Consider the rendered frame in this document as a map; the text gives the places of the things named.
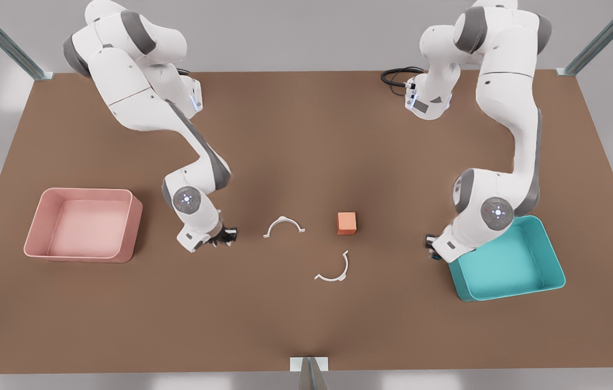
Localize blue storage box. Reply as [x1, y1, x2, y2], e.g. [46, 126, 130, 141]
[448, 215, 566, 302]

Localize pink storage box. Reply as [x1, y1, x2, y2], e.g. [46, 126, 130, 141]
[23, 187, 144, 264]

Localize white curved clip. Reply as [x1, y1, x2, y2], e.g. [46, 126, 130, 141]
[263, 216, 306, 239]
[314, 250, 350, 283]

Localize orange cube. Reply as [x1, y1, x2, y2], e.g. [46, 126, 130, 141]
[337, 212, 358, 236]

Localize silver frame post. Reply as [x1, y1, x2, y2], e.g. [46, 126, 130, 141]
[556, 0, 613, 77]
[290, 357, 329, 390]
[0, 0, 54, 81]

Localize black cable loop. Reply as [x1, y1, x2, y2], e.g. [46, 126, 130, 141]
[380, 67, 427, 97]

